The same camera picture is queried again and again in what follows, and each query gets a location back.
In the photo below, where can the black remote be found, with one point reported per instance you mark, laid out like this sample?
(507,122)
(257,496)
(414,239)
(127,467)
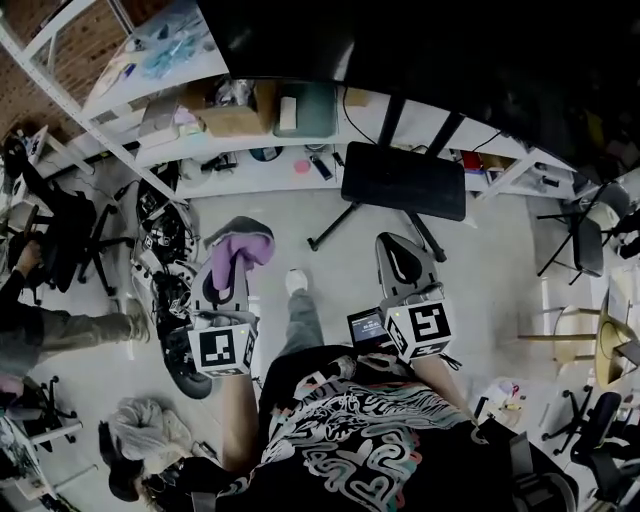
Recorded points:
(321,168)

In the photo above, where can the grey-green storage bin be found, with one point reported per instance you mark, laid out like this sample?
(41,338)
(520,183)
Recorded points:
(315,110)

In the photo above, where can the pink disc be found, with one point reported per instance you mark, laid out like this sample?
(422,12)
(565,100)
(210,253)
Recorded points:
(302,166)

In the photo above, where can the small black screen device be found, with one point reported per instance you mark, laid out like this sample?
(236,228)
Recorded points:
(367,327)

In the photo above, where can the blue plastic bag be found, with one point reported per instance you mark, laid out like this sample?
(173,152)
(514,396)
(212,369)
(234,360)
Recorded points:
(167,57)

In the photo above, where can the red box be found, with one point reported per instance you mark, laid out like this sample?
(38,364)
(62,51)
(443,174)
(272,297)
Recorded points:
(471,161)

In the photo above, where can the cardboard box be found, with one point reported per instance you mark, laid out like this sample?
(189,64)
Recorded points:
(230,122)

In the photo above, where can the person's grey trousers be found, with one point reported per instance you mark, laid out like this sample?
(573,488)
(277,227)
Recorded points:
(302,320)

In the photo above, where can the person's right forearm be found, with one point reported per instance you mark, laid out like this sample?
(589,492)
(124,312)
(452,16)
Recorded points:
(440,385)

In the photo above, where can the grey fabric bundle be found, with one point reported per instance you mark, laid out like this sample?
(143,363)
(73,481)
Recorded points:
(145,430)

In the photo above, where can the person's black printed shirt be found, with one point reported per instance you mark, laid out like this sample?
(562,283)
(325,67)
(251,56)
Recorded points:
(375,450)

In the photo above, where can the person's left white shoe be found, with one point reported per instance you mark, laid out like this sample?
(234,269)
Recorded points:
(296,280)

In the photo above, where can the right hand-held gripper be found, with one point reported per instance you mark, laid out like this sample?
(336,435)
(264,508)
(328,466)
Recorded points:
(425,325)

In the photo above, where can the black office chair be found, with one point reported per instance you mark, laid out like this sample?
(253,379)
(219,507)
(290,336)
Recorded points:
(75,225)
(605,415)
(50,410)

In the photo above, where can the white shelf unit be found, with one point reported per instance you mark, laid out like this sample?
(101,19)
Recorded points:
(240,182)

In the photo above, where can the wooden stool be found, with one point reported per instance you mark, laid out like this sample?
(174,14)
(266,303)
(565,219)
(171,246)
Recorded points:
(550,338)

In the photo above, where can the person's left forearm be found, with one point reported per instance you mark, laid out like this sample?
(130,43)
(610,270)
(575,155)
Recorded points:
(240,420)

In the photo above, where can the purple fleece cloth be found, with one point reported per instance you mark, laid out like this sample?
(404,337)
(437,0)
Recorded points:
(235,255)

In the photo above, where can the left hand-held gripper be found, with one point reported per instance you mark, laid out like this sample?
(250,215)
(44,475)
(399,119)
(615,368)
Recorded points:
(215,350)

